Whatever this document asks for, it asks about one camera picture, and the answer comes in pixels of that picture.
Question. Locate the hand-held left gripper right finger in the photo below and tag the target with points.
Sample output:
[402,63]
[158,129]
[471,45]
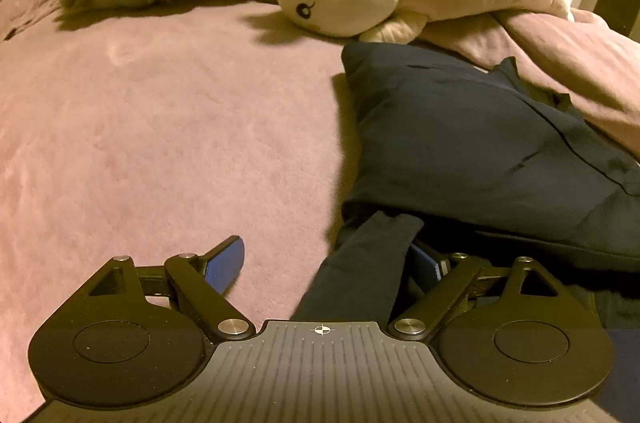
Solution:
[428,267]

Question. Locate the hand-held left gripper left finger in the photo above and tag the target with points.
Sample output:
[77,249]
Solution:
[227,264]

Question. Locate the dark navy garment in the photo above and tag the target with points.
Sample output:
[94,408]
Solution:
[465,138]

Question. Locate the purple bed sheet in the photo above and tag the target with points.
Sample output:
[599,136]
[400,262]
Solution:
[150,113]

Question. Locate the purple duvet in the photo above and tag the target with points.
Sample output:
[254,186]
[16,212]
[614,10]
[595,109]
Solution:
[565,58]

